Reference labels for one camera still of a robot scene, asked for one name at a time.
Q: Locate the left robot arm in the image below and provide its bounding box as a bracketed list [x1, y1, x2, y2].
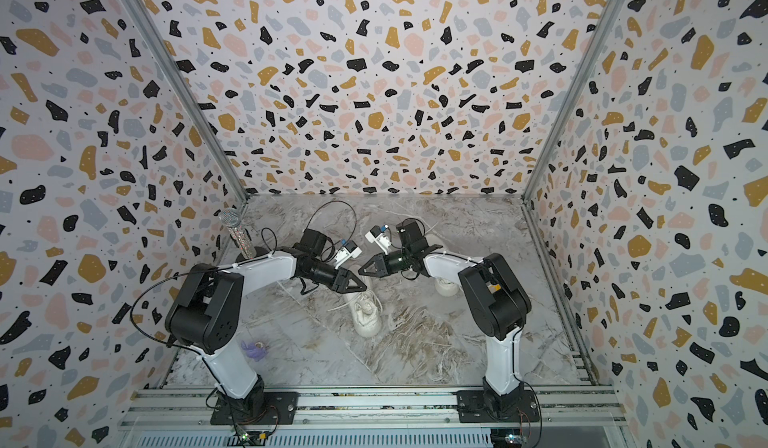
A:
[165, 229, 367, 400]

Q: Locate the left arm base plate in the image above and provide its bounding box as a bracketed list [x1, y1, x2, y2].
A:
[210, 391, 299, 427]

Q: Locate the white sneaker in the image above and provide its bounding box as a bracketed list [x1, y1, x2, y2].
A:
[434, 278, 460, 297]
[344, 289, 382, 338]

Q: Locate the aluminium corner post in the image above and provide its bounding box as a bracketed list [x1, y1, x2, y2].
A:
[120, 0, 249, 204]
[521, 0, 625, 205]

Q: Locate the aluminium corner post right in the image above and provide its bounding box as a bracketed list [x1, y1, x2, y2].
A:
[521, 0, 625, 205]

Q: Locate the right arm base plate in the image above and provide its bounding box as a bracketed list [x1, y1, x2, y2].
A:
[456, 387, 541, 423]

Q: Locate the aluminium corner post left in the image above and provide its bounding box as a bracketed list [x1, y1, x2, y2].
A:
[120, 0, 249, 204]

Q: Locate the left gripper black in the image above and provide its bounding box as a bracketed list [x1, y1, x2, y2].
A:
[304, 261, 368, 295]

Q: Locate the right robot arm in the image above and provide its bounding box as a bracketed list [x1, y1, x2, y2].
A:
[359, 218, 532, 412]

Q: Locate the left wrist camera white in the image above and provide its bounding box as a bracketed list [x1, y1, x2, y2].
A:
[333, 240, 362, 268]

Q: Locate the purple small object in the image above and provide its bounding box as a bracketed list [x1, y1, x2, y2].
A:
[240, 341, 268, 361]

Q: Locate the aluminium front rail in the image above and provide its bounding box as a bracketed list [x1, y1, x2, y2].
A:
[118, 385, 628, 433]

